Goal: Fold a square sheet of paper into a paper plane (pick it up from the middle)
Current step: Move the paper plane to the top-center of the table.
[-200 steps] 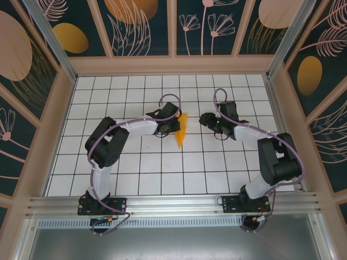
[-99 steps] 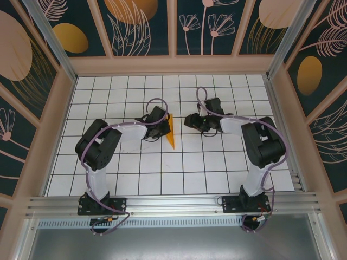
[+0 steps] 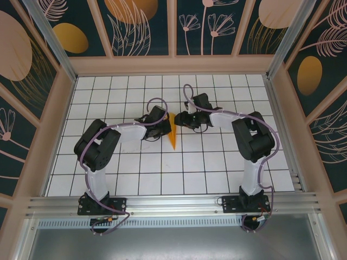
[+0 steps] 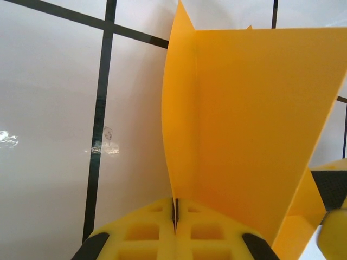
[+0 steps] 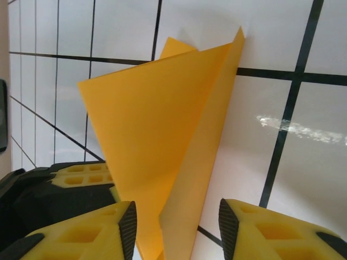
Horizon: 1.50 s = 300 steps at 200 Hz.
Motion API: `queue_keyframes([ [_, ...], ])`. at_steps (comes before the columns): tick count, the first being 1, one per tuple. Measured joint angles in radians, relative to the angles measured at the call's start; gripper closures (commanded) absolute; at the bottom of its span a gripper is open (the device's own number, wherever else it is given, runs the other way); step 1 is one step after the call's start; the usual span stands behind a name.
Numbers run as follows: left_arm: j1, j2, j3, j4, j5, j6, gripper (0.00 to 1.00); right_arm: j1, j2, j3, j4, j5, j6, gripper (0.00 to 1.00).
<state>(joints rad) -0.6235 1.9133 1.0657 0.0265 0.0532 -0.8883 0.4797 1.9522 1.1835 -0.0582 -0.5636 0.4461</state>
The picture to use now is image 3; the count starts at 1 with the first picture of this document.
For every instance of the grey metal sheet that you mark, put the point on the grey metal sheet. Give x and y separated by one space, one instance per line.
173 243

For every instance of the yellow cloth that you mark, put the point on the yellow cloth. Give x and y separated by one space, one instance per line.
173 138

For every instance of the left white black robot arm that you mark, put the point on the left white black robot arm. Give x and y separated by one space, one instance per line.
132 132

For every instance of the aluminium side rail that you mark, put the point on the aluminium side rail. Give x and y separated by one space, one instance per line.
282 130

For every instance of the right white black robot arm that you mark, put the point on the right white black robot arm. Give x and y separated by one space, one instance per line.
250 176

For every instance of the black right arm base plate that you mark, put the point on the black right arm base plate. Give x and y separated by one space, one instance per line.
230 205

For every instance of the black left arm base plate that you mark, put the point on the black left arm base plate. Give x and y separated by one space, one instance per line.
119 205

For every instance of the aluminium mounting rail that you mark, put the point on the aluminium mounting rail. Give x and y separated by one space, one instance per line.
173 204

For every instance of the aluminium corner post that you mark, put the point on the aluminium corner post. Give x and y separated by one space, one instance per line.
51 38
290 35

